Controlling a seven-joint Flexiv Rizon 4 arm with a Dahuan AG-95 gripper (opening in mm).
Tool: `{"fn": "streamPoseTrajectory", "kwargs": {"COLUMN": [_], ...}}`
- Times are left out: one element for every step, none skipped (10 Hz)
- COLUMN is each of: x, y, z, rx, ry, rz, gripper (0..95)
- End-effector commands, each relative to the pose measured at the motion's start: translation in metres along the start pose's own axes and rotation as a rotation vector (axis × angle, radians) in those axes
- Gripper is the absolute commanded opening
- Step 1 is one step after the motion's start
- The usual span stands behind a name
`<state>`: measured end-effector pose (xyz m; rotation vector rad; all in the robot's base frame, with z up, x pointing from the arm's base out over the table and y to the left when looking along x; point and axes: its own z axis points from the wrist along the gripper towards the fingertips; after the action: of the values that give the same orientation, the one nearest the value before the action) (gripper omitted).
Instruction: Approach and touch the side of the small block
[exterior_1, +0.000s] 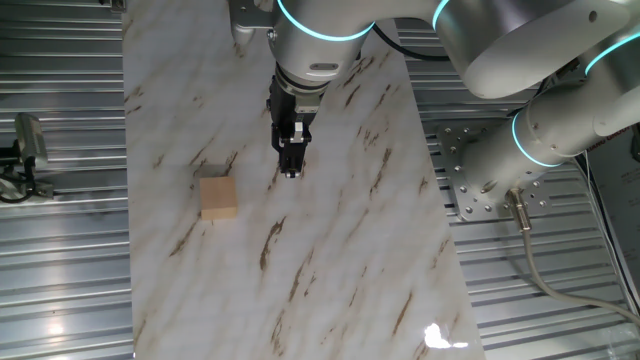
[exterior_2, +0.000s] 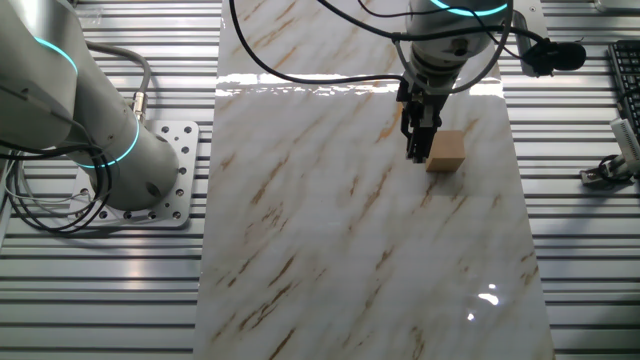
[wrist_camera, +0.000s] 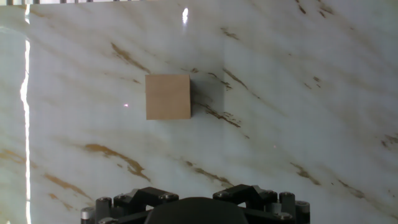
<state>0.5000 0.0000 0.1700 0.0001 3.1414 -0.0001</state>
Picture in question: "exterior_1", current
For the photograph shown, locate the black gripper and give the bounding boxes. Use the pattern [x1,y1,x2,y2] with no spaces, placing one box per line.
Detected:
[266,74,321,180]

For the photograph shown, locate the small wooden block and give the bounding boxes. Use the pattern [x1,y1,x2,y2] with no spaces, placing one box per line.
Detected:
[199,175,239,222]

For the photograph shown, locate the marble pattern table sheet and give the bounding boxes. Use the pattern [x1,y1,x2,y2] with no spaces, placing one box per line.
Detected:
[121,0,487,360]

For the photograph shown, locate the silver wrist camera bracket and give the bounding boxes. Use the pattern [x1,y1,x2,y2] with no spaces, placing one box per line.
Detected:
[229,0,277,49]

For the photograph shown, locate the long black gripper cable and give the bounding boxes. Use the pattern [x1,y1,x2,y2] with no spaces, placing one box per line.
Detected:
[371,22,451,63]

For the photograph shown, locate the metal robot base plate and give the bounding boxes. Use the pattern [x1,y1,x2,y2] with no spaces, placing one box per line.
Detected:
[436,124,552,222]

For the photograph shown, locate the grey camera on clamp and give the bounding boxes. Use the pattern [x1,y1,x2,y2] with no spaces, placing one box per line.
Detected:
[0,112,56,204]

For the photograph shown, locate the grey base power cable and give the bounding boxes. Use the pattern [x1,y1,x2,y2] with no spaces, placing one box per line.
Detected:
[503,188,640,327]

